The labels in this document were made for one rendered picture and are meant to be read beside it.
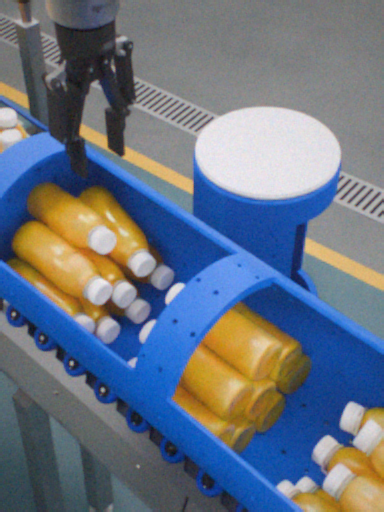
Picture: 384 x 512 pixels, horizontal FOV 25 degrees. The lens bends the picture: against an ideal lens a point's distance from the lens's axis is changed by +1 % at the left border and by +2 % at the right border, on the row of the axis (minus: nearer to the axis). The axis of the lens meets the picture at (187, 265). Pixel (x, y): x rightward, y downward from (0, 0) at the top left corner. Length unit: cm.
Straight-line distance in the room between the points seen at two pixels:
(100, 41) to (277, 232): 67
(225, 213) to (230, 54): 232
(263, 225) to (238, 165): 12
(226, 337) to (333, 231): 191
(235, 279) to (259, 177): 50
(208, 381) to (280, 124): 73
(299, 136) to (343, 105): 193
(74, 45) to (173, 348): 40
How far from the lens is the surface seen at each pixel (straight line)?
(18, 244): 141
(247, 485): 113
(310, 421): 135
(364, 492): 112
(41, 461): 198
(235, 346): 119
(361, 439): 114
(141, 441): 138
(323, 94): 372
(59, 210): 140
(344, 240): 305
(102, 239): 135
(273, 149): 171
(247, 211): 162
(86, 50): 112
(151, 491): 141
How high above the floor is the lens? 208
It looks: 45 degrees down
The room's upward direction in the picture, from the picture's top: straight up
